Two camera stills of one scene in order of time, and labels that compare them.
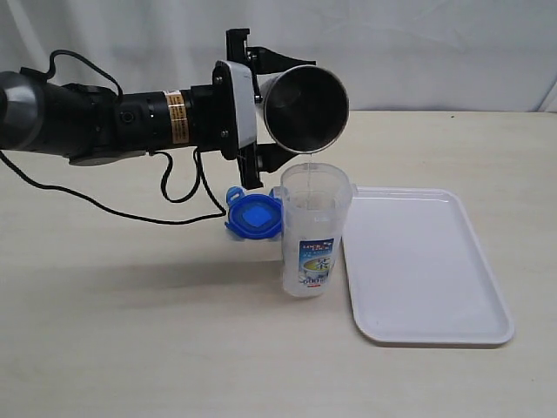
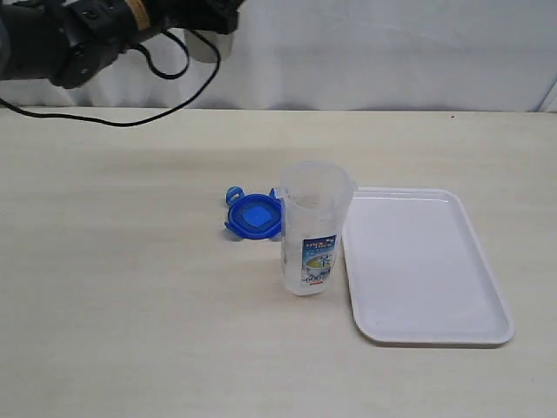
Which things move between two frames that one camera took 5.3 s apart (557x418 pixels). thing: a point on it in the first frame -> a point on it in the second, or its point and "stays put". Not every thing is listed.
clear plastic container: [314, 198] stays put
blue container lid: [255, 216] stays put
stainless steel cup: [304, 108] -> [202, 50]
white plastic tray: [416, 273] stays put
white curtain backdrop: [391, 55] stays put
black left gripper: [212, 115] -> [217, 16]
